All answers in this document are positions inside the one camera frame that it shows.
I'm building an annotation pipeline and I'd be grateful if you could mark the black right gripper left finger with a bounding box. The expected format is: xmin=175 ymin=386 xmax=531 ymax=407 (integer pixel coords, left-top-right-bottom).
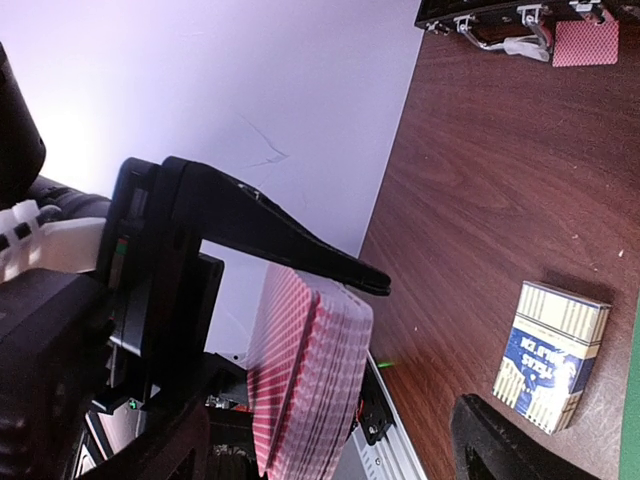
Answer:
xmin=82 ymin=397 xmax=210 ymax=479

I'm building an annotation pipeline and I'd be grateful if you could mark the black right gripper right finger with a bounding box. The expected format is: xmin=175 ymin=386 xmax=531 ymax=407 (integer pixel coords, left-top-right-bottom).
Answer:
xmin=450 ymin=394 xmax=593 ymax=479

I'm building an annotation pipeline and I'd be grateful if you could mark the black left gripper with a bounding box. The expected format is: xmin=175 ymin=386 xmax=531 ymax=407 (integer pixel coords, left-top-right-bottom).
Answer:
xmin=94 ymin=157 xmax=391 ymax=414

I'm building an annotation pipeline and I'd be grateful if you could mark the pink backed card deck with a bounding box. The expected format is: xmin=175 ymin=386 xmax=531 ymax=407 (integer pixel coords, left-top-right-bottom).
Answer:
xmin=246 ymin=264 xmax=374 ymax=479

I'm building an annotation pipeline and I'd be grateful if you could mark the red card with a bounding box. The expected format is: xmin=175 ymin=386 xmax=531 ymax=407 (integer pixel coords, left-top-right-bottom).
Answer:
xmin=552 ymin=20 xmax=619 ymax=68

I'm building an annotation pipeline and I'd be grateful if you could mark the gold card box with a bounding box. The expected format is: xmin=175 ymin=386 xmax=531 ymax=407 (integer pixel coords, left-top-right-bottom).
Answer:
xmin=492 ymin=281 xmax=611 ymax=435

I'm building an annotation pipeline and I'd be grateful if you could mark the green round poker mat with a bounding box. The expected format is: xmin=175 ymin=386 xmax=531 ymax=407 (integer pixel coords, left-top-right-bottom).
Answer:
xmin=619 ymin=308 xmax=640 ymax=480

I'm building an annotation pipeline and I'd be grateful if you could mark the black poker chip case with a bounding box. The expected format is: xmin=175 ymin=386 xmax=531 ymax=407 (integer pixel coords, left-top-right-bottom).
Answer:
xmin=414 ymin=0 xmax=623 ymax=52

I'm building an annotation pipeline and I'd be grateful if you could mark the aluminium front rail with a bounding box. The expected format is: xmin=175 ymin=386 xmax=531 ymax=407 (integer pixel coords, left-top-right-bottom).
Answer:
xmin=351 ymin=354 xmax=428 ymax=480

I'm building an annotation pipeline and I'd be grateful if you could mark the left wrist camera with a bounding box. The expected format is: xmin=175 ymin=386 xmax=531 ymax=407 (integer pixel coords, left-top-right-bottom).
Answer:
xmin=1 ymin=269 xmax=113 ymax=479

